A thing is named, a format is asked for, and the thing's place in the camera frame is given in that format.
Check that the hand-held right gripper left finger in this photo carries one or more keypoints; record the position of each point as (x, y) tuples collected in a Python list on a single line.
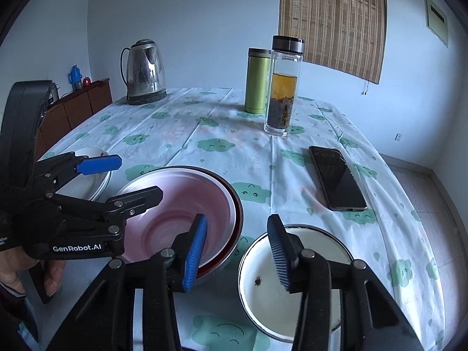
[(193, 256)]

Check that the glass tea bottle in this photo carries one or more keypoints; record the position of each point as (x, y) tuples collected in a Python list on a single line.
[(283, 91)]

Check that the bamboo window blind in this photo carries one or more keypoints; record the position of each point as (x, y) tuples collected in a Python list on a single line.
[(329, 18)]

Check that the brown wooden cabinet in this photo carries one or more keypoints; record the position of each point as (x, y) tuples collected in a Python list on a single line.
[(84, 102)]

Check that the dark kettle base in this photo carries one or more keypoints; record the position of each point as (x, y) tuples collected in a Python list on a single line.
[(146, 100)]

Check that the black smartphone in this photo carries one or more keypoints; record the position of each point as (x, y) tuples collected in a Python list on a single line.
[(338, 179)]

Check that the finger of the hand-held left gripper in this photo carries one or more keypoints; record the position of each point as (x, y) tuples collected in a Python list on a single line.
[(98, 164), (146, 195)]

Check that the pink floral white deep plate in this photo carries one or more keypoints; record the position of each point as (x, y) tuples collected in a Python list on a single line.
[(89, 184)]

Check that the green thermos flask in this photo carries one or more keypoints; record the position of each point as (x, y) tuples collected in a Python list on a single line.
[(257, 84)]

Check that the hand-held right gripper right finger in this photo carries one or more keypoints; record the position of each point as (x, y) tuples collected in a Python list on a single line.
[(279, 259)]

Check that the small red jar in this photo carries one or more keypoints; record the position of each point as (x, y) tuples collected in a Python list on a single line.
[(86, 82)]

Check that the white enamel bowl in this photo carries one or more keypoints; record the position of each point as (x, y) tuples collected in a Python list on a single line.
[(263, 307)]

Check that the stainless steel electric kettle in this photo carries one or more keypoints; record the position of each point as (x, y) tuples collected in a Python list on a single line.
[(146, 69)]

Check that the person's left forearm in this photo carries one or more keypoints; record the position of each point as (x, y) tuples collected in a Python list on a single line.
[(14, 310)]

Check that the person's left hand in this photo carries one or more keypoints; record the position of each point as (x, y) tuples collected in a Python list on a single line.
[(11, 270)]

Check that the pale wall panel box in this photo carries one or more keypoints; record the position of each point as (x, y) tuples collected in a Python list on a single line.
[(437, 22)]

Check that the green cloud print tablecloth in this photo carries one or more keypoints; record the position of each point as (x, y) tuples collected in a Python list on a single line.
[(226, 128)]

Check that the blue thermos jug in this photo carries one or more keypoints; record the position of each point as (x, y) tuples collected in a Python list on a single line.
[(75, 78)]

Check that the pink plastic bowl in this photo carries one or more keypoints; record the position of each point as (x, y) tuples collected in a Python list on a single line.
[(175, 204)]

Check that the red floral white plate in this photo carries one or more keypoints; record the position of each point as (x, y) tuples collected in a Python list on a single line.
[(108, 182)]

